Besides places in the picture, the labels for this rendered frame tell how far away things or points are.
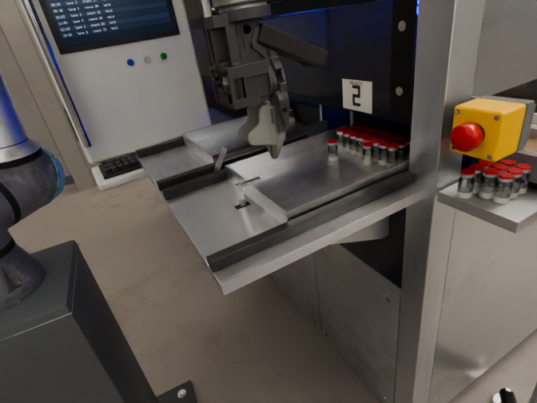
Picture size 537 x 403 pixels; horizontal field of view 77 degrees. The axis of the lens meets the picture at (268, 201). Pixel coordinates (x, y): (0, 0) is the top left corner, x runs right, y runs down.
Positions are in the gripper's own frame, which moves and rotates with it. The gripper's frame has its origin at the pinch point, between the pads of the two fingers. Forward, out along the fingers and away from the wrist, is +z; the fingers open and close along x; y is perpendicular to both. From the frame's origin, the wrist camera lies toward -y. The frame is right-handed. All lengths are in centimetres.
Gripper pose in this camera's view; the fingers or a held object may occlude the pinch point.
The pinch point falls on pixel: (277, 149)
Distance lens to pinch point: 54.6
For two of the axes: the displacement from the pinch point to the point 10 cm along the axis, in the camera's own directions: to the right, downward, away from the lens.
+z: 1.5, 8.7, 4.8
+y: -8.7, 3.4, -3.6
